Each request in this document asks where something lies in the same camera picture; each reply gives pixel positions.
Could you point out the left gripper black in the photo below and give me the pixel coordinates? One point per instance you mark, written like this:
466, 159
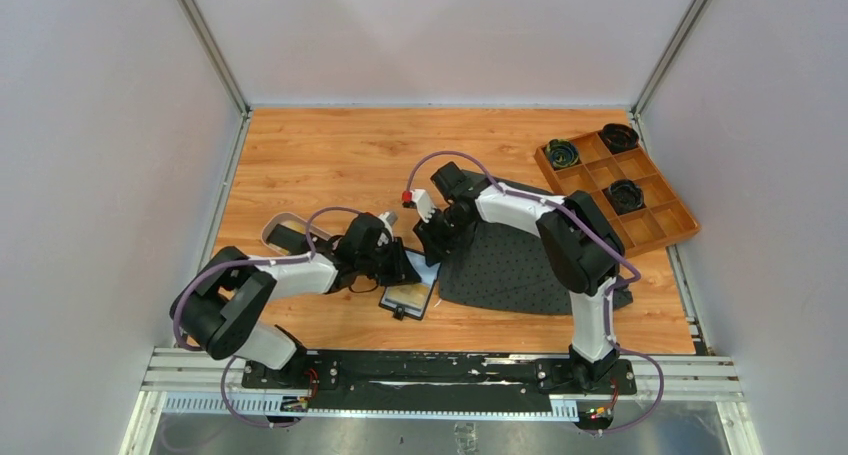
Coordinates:
401, 270

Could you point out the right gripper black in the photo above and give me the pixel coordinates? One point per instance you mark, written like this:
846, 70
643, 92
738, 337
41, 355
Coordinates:
436, 246

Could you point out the gold credit card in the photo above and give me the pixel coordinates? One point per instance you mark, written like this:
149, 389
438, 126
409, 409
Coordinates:
413, 299

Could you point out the black leather card holder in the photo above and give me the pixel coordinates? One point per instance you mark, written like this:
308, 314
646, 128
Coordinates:
428, 275

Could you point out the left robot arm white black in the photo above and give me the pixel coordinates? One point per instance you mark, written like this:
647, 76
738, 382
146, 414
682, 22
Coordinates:
219, 311

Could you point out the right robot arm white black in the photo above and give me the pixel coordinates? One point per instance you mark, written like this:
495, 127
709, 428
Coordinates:
582, 249

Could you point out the dark grey dotted cloth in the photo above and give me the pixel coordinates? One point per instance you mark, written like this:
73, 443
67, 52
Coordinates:
507, 270

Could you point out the pink oval tray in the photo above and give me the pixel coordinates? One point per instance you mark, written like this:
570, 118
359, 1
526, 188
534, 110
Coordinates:
323, 249

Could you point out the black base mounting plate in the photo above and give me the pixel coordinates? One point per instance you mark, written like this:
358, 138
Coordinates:
437, 381

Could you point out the coiled black belt middle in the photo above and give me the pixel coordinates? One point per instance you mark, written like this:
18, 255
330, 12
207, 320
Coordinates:
625, 196

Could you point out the coiled black belt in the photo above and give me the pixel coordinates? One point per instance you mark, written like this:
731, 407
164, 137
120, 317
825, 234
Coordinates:
625, 196
619, 138

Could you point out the coiled black belt top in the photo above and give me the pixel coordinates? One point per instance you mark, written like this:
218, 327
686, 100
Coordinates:
619, 138

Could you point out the brown wooden compartment tray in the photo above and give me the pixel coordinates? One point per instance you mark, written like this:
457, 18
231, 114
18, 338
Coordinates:
614, 169

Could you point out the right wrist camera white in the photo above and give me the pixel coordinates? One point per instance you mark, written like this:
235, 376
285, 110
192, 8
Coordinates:
423, 204

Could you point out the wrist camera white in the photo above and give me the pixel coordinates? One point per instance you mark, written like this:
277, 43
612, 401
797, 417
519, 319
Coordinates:
389, 218
423, 204

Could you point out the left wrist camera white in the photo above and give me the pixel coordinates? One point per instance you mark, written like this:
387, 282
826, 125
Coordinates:
389, 218

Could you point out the aluminium frame rail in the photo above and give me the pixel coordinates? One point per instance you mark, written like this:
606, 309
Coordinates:
181, 383

